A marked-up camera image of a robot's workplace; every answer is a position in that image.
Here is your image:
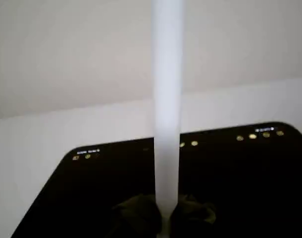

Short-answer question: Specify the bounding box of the black tablet with white circle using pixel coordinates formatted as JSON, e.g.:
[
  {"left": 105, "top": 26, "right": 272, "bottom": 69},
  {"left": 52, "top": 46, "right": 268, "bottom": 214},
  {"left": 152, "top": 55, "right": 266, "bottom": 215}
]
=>
[{"left": 9, "top": 121, "right": 302, "bottom": 238}]

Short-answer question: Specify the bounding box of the dark wrapped gripper finger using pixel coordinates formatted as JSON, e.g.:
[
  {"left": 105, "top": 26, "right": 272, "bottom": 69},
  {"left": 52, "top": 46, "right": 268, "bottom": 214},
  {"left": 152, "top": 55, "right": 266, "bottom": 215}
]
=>
[
  {"left": 111, "top": 193, "right": 163, "bottom": 238},
  {"left": 169, "top": 193, "right": 217, "bottom": 238}
]

